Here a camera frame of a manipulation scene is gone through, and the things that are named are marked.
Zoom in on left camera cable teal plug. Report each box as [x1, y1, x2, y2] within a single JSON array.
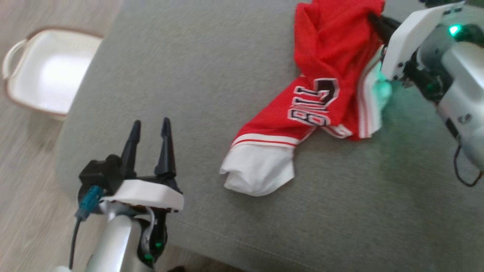
[[69, 185, 104, 269]]

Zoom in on white laundry basket brown rim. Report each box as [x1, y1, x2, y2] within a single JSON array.
[[2, 26, 104, 121]]

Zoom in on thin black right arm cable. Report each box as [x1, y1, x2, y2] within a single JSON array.
[[453, 145, 483, 187]]

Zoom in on red basketball jersey white sleeves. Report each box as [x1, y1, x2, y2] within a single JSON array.
[[219, 0, 392, 197]]

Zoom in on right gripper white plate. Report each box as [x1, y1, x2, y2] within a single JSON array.
[[368, 2, 484, 103]]

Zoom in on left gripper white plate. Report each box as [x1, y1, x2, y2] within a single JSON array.
[[100, 117, 185, 270]]

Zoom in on large grey fabric sofa seat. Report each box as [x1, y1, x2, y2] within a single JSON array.
[[55, 0, 484, 272]]

